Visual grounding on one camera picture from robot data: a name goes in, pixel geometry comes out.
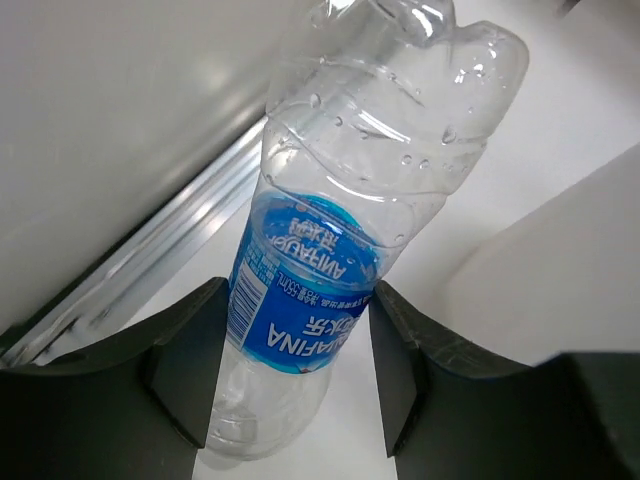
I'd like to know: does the aluminium table frame rail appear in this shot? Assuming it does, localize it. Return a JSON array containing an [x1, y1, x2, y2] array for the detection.
[[1, 119, 266, 368]]

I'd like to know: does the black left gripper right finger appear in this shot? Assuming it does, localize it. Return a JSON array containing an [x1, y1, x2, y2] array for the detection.
[[369, 282, 639, 479]]

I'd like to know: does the blue label plastic bottle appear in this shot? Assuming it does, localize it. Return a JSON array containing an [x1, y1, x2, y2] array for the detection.
[[206, 1, 529, 462]]

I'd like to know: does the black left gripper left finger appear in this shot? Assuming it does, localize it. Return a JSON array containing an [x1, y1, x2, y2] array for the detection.
[[1, 278, 228, 479]]

